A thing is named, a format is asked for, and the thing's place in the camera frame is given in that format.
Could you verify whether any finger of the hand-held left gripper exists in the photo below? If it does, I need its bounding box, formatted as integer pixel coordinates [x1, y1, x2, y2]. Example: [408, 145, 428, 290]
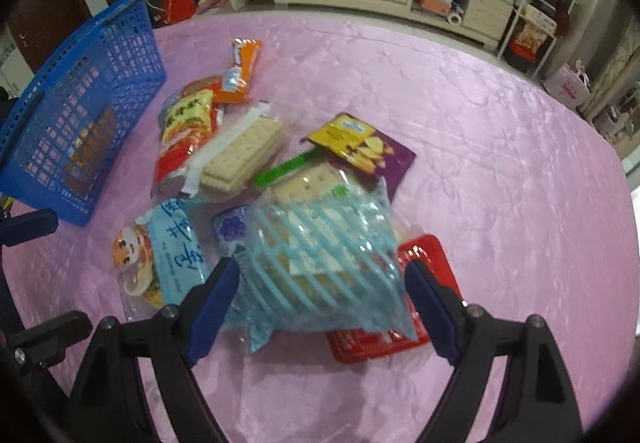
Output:
[0, 209, 59, 246]
[7, 310, 94, 366]

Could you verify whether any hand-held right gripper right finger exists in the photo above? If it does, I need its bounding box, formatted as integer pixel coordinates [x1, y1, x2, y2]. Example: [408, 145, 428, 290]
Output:
[404, 260, 586, 443]

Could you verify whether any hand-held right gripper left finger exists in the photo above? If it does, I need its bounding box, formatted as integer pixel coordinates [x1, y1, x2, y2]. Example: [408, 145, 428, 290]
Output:
[65, 257, 241, 443]

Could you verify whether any light blue cartoon snack packet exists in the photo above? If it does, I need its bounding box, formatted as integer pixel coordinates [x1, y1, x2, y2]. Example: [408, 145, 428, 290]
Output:
[111, 198, 211, 324]

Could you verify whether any small purple grape packet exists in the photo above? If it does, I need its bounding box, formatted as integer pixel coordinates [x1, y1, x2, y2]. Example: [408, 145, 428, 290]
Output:
[210, 204, 256, 269]

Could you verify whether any light blue striped cracker packet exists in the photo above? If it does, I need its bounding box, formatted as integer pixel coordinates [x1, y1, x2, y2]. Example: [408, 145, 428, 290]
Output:
[220, 178, 421, 354]

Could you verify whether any blue plastic basket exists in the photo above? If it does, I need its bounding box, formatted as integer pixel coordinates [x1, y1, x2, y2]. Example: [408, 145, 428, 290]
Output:
[0, 0, 168, 228]

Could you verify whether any purple and yellow chip packet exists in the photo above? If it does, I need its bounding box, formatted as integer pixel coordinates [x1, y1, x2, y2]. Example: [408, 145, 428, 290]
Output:
[305, 113, 418, 204]

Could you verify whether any white-edged cracker packet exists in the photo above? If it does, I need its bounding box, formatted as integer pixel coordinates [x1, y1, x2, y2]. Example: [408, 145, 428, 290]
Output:
[182, 102, 286, 198]

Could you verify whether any green-edged cracker packet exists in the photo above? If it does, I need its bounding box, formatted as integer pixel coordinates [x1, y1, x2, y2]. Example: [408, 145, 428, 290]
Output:
[252, 148, 381, 224]

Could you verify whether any red and yellow snack packet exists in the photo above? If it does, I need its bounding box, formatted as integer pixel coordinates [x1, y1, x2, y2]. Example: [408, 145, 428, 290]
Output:
[152, 75, 226, 196]

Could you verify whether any orange snack packet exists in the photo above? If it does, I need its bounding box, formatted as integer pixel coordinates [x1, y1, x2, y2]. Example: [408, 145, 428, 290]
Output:
[212, 38, 264, 104]

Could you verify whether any pink tablecloth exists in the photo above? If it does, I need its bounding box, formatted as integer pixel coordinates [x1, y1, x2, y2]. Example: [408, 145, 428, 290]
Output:
[0, 13, 640, 443]

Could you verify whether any pink bag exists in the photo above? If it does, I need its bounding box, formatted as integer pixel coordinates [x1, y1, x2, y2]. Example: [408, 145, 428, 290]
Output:
[544, 60, 593, 111]

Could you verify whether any red bag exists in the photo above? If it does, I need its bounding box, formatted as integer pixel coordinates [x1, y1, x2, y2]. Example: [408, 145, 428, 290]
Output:
[160, 0, 197, 24]

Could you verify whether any white metal rack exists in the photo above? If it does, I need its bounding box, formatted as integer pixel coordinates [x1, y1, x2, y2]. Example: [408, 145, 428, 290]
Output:
[497, 0, 583, 78]

